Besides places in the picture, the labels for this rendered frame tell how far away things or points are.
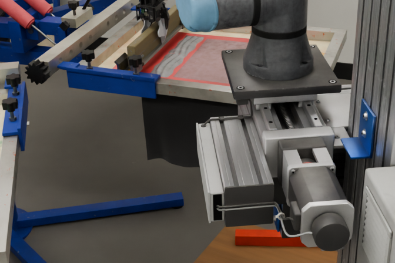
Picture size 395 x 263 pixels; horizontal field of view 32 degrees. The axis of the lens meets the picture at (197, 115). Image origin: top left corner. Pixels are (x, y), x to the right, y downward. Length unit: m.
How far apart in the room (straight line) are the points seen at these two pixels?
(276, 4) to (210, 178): 0.37
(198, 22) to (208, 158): 0.27
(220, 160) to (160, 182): 2.08
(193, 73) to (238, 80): 0.77
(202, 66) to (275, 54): 0.85
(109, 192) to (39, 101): 1.15
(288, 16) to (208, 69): 0.86
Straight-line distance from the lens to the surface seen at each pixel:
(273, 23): 1.39
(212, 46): 2.39
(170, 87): 2.04
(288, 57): 1.41
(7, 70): 2.14
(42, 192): 3.41
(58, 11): 2.94
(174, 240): 3.00
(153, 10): 2.23
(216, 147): 1.34
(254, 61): 1.44
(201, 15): 1.33
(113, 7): 2.56
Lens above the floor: 1.87
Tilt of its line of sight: 28 degrees down
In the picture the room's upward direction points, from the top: 2 degrees counter-clockwise
